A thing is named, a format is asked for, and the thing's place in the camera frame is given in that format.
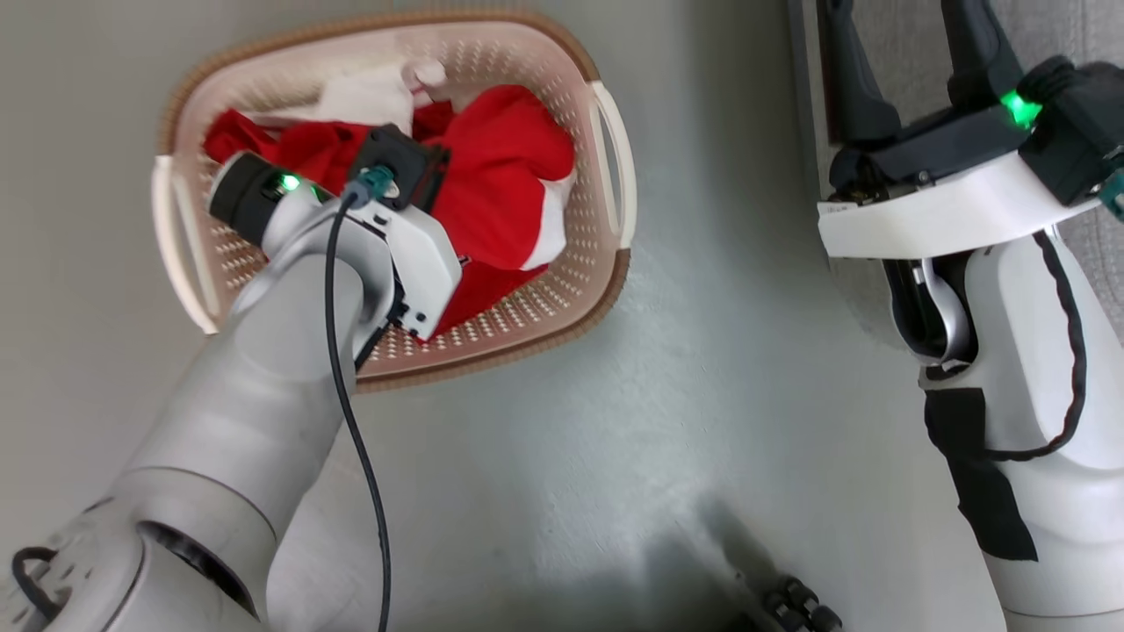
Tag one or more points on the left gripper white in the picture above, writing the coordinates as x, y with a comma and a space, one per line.
426, 263

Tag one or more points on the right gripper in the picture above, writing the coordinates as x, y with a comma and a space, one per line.
931, 215

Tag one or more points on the red garment with white trim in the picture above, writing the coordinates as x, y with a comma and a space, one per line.
500, 167

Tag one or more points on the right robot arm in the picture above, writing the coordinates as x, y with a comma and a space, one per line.
1010, 333

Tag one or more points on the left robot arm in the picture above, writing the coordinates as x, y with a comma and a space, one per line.
246, 395

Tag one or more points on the black robot base wheels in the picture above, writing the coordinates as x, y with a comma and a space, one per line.
803, 606

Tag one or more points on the pink perforated laundry basket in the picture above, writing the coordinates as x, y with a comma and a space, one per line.
562, 298

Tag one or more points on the grey fabric sofa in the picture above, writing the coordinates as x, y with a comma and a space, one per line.
909, 48

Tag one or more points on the black fabric patch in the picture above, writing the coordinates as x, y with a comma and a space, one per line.
975, 474

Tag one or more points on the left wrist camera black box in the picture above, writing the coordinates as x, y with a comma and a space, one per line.
413, 171

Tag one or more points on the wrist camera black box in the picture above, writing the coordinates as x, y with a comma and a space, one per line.
1080, 123
413, 171

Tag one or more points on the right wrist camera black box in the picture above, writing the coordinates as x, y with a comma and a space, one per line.
1080, 123

